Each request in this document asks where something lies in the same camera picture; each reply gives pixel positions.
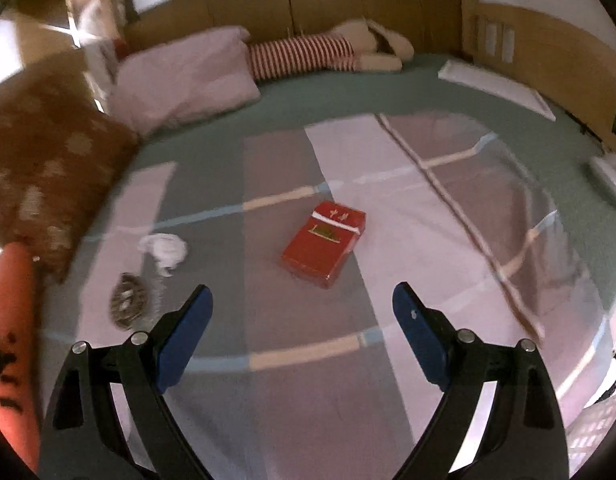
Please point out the white plush toy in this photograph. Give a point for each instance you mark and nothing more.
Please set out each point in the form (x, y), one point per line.
(97, 45)

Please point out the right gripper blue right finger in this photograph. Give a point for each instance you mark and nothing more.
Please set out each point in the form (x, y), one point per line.
(425, 333)

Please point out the pink pillow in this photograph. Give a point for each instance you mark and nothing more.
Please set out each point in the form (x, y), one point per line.
(186, 80)

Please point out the striped plush doll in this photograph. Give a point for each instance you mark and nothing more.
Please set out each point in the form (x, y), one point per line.
(358, 45)

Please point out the red cigarette box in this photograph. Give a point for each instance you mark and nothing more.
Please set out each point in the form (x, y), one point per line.
(319, 250)

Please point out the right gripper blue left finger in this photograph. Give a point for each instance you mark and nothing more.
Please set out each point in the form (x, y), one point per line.
(178, 334)

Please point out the green bed sheet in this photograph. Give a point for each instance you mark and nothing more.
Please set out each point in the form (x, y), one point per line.
(554, 151)

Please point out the orange carrot plush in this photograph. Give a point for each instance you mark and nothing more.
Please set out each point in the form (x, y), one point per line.
(18, 407)

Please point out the white flat tray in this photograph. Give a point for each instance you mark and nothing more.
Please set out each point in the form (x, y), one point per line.
(473, 77)

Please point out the white tissue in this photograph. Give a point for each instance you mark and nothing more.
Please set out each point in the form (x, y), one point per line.
(168, 251)

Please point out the brown floral cushion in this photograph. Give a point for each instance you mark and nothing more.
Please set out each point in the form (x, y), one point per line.
(60, 157)

